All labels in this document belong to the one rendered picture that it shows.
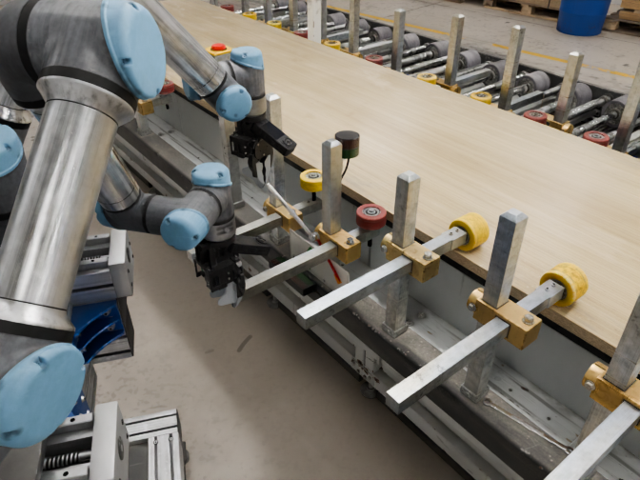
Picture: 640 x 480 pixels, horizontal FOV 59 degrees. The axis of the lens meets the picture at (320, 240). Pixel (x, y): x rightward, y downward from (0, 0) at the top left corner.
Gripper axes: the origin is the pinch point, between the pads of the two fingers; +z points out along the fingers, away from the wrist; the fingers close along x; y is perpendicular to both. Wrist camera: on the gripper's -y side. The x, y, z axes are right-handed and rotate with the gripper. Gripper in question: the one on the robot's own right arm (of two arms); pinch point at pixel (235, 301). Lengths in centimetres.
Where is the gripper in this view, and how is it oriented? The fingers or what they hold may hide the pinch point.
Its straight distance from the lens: 132.6
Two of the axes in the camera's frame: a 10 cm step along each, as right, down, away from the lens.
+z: 0.1, 8.2, 5.8
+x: 6.2, 4.5, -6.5
